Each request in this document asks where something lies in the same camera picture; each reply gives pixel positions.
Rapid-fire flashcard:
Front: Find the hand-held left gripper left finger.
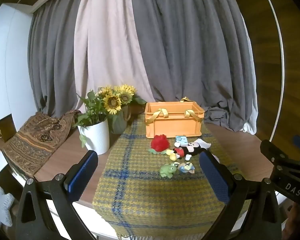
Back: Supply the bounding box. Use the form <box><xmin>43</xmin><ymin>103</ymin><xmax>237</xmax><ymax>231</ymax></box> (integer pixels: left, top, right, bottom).
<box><xmin>15</xmin><ymin>150</ymin><xmax>99</xmax><ymax>240</ymax></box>

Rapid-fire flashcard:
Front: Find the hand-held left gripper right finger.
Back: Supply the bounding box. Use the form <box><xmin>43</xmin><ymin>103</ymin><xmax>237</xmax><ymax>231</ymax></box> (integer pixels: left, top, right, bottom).
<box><xmin>199</xmin><ymin>151</ymin><xmax>283</xmax><ymax>240</ymax></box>

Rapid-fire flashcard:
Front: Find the small duck toy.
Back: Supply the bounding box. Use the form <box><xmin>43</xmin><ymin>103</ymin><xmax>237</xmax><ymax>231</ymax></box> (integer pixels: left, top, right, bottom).
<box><xmin>177</xmin><ymin>162</ymin><xmax>195</xmax><ymax>174</ymax></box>

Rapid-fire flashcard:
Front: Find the mouse plush toy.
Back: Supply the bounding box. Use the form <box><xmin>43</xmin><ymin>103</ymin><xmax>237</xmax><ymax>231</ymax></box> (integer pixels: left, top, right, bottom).
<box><xmin>165</xmin><ymin>141</ymin><xmax>208</xmax><ymax>161</ymax></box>

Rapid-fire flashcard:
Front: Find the green frog toy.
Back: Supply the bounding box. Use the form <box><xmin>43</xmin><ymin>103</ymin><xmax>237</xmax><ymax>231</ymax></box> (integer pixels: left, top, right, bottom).
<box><xmin>159</xmin><ymin>162</ymin><xmax>178</xmax><ymax>178</ymax></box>

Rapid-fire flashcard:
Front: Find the red plush rose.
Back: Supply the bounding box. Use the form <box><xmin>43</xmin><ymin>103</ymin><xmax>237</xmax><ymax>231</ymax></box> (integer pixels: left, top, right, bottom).
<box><xmin>148</xmin><ymin>134</ymin><xmax>171</xmax><ymax>155</ymax></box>

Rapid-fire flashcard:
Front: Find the orange crate with yellow handles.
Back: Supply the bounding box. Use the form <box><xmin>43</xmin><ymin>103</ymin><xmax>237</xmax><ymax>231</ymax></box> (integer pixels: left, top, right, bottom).
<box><xmin>144</xmin><ymin>97</ymin><xmax>206</xmax><ymax>139</ymax></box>

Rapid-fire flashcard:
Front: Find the person's right hand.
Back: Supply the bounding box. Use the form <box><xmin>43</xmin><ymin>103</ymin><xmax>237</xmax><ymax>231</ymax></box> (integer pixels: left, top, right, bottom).
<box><xmin>285</xmin><ymin>201</ymin><xmax>300</xmax><ymax>240</ymax></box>

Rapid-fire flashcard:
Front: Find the white sheer curtain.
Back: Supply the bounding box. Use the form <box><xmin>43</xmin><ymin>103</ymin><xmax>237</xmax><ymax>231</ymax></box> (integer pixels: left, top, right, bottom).
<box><xmin>240</xmin><ymin>121</ymin><xmax>257</xmax><ymax>134</ymax></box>

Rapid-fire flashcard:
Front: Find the white ribbed pot with plant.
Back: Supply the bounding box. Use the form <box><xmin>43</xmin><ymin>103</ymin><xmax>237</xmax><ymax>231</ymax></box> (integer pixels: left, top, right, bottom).
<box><xmin>72</xmin><ymin>90</ymin><xmax>110</xmax><ymax>155</ymax></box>

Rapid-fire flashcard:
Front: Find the brown patterned cloth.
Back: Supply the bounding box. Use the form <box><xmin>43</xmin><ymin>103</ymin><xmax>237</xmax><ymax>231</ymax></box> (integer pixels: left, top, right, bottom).
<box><xmin>1</xmin><ymin>110</ymin><xmax>82</xmax><ymax>180</ymax></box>

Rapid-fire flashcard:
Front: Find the yellow blue plaid table runner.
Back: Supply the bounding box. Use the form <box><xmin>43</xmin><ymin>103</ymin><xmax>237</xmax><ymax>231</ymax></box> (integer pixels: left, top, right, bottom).
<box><xmin>92</xmin><ymin>116</ymin><xmax>243</xmax><ymax>239</ymax></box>

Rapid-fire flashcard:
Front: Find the green pot with sunflowers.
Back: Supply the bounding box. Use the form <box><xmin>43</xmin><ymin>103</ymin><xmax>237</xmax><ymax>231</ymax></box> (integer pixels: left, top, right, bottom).
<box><xmin>96</xmin><ymin>84</ymin><xmax>147</xmax><ymax>135</ymax></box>

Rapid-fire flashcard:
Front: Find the striped star pillow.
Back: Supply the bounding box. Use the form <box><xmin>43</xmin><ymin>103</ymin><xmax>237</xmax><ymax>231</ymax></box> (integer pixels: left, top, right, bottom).
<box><xmin>0</xmin><ymin>186</ymin><xmax>15</xmax><ymax>227</ymax></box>

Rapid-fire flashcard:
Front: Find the white curved pole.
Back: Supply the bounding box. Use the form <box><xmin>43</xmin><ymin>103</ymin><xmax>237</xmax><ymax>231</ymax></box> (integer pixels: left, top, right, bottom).
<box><xmin>256</xmin><ymin>0</ymin><xmax>284</xmax><ymax>143</ymax></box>

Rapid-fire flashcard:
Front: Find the narrow grey curtain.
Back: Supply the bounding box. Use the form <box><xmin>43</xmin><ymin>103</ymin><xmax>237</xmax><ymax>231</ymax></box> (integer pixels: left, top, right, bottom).
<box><xmin>27</xmin><ymin>0</ymin><xmax>91</xmax><ymax>113</ymax></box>

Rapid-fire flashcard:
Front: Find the wide grey curtain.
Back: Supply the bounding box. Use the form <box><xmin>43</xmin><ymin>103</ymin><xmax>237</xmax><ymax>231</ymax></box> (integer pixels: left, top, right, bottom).
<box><xmin>130</xmin><ymin>0</ymin><xmax>258</xmax><ymax>133</ymax></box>

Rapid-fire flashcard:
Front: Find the white cabinet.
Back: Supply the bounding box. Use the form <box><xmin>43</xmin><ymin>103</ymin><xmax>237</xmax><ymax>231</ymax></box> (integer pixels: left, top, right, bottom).
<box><xmin>0</xmin><ymin>2</ymin><xmax>38</xmax><ymax>132</ymax></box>

